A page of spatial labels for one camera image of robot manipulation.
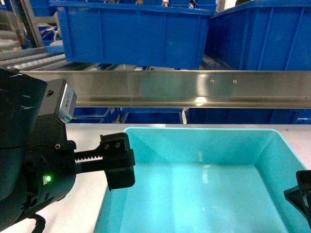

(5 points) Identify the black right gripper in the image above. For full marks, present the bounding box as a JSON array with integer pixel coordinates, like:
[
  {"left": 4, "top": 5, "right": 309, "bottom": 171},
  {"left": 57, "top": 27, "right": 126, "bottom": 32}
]
[{"left": 283, "top": 170, "right": 311, "bottom": 227}]

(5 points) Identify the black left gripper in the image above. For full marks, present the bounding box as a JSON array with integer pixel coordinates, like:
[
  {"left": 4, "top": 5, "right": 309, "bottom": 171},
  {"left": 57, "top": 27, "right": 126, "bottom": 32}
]
[{"left": 23, "top": 114, "right": 136, "bottom": 217}]

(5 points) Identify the light teal plastic bin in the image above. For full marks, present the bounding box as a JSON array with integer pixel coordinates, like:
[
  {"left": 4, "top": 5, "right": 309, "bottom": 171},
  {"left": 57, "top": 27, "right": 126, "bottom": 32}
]
[{"left": 94, "top": 127, "right": 310, "bottom": 233}]

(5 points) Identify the large blue bin on shelf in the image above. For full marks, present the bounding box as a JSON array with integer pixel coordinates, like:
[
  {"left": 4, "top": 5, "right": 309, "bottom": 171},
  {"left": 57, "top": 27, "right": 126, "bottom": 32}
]
[{"left": 50, "top": 0, "right": 214, "bottom": 69}]

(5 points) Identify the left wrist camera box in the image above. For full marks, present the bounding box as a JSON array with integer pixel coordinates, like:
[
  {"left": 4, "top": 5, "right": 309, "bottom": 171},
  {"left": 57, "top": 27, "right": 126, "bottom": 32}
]
[{"left": 38, "top": 79, "right": 77, "bottom": 123}]

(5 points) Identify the stainless steel shelf front rail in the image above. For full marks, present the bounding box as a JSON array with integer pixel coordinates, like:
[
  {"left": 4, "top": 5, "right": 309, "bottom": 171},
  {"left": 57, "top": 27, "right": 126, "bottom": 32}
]
[{"left": 28, "top": 71, "right": 311, "bottom": 109}]

